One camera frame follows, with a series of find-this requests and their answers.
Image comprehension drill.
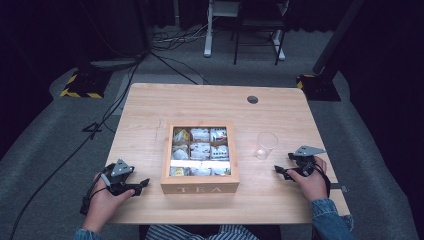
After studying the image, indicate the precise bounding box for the black chair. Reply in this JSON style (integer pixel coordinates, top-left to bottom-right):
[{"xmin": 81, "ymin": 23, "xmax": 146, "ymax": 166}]
[{"xmin": 232, "ymin": 0, "xmax": 290, "ymax": 67}]

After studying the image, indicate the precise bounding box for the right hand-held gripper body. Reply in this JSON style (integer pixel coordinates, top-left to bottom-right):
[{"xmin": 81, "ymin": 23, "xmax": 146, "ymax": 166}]
[{"xmin": 287, "ymin": 145, "xmax": 327, "ymax": 178}]

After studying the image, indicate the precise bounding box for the long black floor cable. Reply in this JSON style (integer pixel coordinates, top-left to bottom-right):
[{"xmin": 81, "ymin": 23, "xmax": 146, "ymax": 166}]
[{"xmin": 8, "ymin": 53, "xmax": 148, "ymax": 240}]

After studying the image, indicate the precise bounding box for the group of tea bags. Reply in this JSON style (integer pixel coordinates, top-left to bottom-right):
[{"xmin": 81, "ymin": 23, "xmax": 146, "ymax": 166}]
[{"xmin": 170, "ymin": 127, "xmax": 232, "ymax": 177}]

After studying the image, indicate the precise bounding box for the wooden tea box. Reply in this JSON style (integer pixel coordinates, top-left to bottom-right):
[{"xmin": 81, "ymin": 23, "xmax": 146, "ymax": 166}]
[{"xmin": 160, "ymin": 120, "xmax": 241, "ymax": 195}]

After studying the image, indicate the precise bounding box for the bundle of floor cables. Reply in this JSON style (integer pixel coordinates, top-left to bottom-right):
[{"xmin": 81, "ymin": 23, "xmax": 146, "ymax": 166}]
[{"xmin": 151, "ymin": 19, "xmax": 214, "ymax": 53}]

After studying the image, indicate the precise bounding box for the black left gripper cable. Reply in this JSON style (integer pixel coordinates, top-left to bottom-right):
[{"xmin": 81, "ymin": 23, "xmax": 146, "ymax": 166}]
[{"xmin": 79, "ymin": 172, "xmax": 112, "ymax": 216}]

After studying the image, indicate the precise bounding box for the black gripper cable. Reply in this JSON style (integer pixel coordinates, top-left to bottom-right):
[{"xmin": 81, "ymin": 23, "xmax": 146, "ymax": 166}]
[
  {"xmin": 312, "ymin": 161, "xmax": 349, "ymax": 198},
  {"xmin": 79, "ymin": 172, "xmax": 112, "ymax": 216}
]

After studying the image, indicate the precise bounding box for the white desk frame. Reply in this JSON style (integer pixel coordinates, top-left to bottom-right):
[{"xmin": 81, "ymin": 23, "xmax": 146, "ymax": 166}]
[{"xmin": 203, "ymin": 0, "xmax": 288, "ymax": 62}]

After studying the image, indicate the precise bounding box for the clear plastic cup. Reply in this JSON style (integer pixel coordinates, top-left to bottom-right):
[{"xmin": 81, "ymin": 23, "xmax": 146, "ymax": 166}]
[{"xmin": 253, "ymin": 130, "xmax": 279, "ymax": 161}]

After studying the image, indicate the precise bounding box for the black metal stand post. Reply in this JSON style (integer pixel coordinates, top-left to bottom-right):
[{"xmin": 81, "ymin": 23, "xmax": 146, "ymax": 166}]
[{"xmin": 312, "ymin": 0, "xmax": 367, "ymax": 76}]

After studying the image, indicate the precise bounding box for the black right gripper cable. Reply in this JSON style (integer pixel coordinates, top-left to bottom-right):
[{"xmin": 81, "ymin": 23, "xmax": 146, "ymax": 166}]
[{"xmin": 312, "ymin": 161, "xmax": 349, "ymax": 198}]

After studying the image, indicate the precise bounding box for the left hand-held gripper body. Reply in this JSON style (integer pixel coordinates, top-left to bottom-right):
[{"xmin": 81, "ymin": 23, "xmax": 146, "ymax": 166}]
[{"xmin": 99, "ymin": 158, "xmax": 137, "ymax": 197}]

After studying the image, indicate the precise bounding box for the yellow black striped stand base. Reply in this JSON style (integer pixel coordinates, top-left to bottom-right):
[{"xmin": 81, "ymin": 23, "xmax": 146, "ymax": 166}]
[
  {"xmin": 59, "ymin": 67, "xmax": 113, "ymax": 100},
  {"xmin": 295, "ymin": 73, "xmax": 342, "ymax": 102}
]

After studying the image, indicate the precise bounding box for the person's right hand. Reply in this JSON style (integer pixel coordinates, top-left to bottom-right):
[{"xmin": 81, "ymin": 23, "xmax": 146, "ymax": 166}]
[{"xmin": 286, "ymin": 155, "xmax": 330, "ymax": 203}]

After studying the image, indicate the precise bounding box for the striped clothing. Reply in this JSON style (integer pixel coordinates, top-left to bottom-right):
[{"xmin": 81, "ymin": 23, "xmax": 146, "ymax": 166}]
[{"xmin": 145, "ymin": 223, "xmax": 260, "ymax": 240}]

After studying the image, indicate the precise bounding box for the person's left hand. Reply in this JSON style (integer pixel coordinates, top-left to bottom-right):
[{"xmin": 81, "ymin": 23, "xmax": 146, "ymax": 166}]
[{"xmin": 81, "ymin": 172, "xmax": 136, "ymax": 233}]

